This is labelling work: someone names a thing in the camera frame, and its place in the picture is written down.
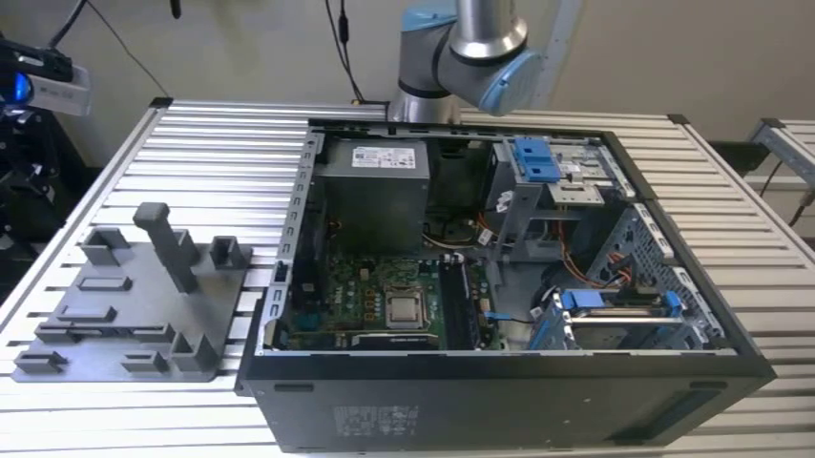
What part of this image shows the grey parts rack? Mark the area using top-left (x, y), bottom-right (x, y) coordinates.
top-left (9, 202), bottom-right (256, 385)

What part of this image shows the grey power supply unit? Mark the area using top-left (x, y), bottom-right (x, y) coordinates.
top-left (313, 137), bottom-right (433, 257)

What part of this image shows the green motherboard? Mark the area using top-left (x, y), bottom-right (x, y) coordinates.
top-left (278, 252), bottom-right (511, 353)

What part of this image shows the CPU socket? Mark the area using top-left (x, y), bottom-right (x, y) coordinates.
top-left (378, 282), bottom-right (430, 334)

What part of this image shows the round black speaker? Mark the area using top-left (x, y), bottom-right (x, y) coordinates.
top-left (432, 217), bottom-right (477, 245)

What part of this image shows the silver CPU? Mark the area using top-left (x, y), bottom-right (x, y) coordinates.
top-left (388, 296), bottom-right (424, 326)

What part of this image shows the black graphics card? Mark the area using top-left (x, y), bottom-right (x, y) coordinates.
top-left (348, 332), bottom-right (441, 353)

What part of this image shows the blue disk carrier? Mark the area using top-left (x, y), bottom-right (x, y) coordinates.
top-left (512, 136), bottom-right (563, 185)

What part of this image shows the grey metal disk bay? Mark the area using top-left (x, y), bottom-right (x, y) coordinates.
top-left (481, 135), bottom-right (639, 264)

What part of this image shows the black open PC case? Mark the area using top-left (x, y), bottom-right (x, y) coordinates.
top-left (232, 116), bottom-right (779, 454)

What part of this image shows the hard disk in blue carrier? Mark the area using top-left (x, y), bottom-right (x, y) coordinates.
top-left (529, 287), bottom-right (693, 353)

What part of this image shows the metal slat side table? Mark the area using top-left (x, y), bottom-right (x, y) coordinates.
top-left (741, 117), bottom-right (815, 192)

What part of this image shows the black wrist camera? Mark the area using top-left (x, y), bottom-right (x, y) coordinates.
top-left (9, 50), bottom-right (72, 83)

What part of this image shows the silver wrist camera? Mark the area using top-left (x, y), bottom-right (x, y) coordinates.
top-left (29, 66), bottom-right (92, 116)

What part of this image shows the thick black camera cable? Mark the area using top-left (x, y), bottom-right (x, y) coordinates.
top-left (46, 0), bottom-right (90, 49)

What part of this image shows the thin black cable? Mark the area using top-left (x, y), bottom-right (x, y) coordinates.
top-left (322, 0), bottom-right (368, 104)

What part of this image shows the blue plug with black wire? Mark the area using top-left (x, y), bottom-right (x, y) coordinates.
top-left (484, 310), bottom-right (540, 326)

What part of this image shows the orange wire bundle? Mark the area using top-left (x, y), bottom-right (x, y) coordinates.
top-left (551, 218), bottom-right (635, 290)

